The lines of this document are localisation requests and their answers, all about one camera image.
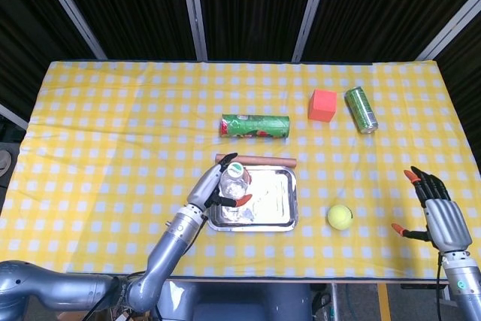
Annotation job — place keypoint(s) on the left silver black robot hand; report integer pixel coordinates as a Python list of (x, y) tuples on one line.
[(204, 185)]

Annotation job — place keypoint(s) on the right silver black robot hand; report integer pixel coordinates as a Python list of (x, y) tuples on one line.
[(447, 225)]

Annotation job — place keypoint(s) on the clear plastic bottle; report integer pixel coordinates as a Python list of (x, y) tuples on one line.
[(235, 183)]

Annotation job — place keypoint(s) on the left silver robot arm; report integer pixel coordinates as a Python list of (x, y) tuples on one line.
[(165, 257)]

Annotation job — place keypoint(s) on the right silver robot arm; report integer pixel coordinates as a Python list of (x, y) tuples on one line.
[(462, 287)]

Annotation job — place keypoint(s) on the rectangular metal tray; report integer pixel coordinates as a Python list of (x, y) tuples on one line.
[(274, 204)]

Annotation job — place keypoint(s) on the brown wooden rod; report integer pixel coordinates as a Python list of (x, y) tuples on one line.
[(267, 159)]

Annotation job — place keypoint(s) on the green chips tube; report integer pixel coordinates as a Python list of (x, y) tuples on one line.
[(257, 125)]

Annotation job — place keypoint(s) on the yellow tennis ball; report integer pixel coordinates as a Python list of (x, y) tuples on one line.
[(340, 217)]

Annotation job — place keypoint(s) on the yellow white checkered tablecloth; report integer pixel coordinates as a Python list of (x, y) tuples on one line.
[(112, 129)]

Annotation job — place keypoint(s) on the grey robot torso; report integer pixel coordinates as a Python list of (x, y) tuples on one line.
[(244, 304)]

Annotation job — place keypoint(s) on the orange foam cube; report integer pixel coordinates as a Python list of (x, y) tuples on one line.
[(322, 106)]

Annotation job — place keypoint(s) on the green drink can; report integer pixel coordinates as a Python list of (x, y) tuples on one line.
[(361, 110)]

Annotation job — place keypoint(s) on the white partition post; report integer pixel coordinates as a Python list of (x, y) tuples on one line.
[(71, 9), (451, 29), (193, 9), (312, 9)]

